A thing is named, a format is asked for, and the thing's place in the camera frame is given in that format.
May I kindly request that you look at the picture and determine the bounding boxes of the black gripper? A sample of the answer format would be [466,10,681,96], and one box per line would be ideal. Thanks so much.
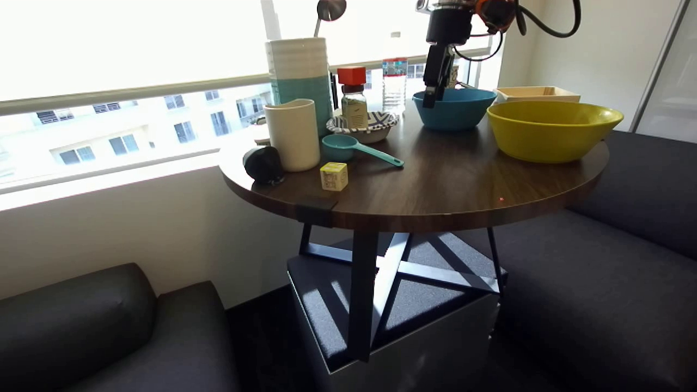
[423,7,475,110]

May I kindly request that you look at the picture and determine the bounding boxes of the blue plastic bowl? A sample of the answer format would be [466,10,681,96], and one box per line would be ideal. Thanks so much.
[412,87,499,134]

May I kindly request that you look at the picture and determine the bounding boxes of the yellow plastic bowl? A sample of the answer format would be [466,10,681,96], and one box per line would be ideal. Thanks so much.
[485,101,628,166]

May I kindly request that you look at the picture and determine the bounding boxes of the clear plastic bottle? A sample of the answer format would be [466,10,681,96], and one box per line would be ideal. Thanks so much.
[381,58,410,119]

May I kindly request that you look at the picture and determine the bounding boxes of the patterned shallow dish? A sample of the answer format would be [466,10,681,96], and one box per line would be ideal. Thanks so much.
[325,110,400,146]

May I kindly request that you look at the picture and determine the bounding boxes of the glass jar with red lid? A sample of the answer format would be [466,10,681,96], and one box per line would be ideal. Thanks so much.
[336,63,372,132]

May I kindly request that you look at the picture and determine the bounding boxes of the white roller blind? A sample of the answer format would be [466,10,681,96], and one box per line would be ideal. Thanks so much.
[271,0,504,75]
[0,0,273,119]

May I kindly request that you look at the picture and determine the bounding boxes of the light wooden box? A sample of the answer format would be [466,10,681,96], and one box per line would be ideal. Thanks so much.
[497,85,583,108]

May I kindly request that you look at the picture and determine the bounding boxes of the teal measuring scoop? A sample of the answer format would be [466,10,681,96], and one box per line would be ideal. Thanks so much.
[321,134,408,172]

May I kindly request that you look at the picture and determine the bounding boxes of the metal ladle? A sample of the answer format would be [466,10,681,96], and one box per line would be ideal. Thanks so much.
[311,0,348,40]

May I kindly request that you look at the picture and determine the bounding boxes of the yellow cube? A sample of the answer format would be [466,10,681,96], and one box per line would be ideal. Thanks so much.
[319,162,350,194]

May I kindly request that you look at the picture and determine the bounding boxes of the white and teal canister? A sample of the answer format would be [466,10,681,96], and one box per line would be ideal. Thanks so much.
[263,38,333,140]

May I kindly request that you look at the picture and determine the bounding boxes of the cream cylindrical cup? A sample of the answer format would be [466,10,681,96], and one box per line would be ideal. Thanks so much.
[263,99,322,175]

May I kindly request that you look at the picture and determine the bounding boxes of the black round object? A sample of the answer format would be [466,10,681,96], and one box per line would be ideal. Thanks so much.
[242,144,288,185]

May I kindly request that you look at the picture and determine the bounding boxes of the glass door panel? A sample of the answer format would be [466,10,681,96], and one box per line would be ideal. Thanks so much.
[632,0,697,146]

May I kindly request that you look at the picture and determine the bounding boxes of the grey ottoman box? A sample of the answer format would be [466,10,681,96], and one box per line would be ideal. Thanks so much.
[283,232,504,392]

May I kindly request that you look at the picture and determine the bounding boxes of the dark grey sofa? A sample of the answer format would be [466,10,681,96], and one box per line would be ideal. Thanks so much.
[492,130,697,392]

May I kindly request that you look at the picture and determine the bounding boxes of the black leather armchair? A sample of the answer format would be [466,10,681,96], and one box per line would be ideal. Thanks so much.
[0,262,242,392]

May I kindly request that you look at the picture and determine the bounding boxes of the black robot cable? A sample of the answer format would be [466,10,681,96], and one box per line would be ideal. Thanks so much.
[455,0,583,63]

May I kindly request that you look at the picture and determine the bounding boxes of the black metal table frame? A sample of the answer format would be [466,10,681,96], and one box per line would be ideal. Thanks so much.
[297,222,507,364]

